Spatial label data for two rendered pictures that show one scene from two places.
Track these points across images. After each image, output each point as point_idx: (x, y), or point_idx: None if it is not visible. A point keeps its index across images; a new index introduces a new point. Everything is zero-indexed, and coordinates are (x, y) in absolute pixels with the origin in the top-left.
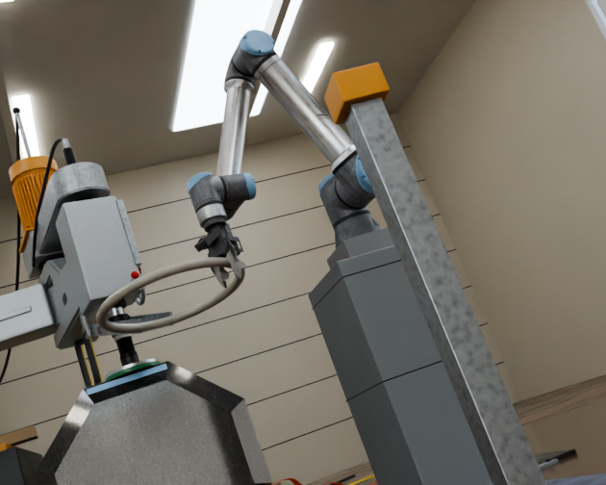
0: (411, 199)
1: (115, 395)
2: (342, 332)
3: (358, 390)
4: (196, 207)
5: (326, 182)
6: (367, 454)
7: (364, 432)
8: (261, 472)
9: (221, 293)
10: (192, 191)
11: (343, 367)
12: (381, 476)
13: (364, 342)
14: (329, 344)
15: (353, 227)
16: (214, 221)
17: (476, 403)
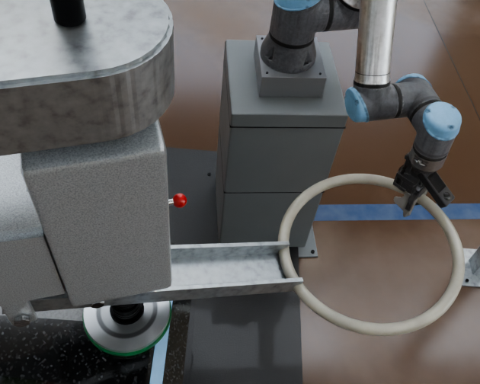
0: None
1: (184, 360)
2: (287, 156)
3: (265, 190)
4: (443, 156)
5: (318, 1)
6: (225, 222)
7: (238, 211)
8: None
9: (316, 193)
10: (452, 140)
11: (253, 174)
12: (236, 232)
13: (324, 169)
14: (238, 157)
15: (314, 52)
16: None
17: None
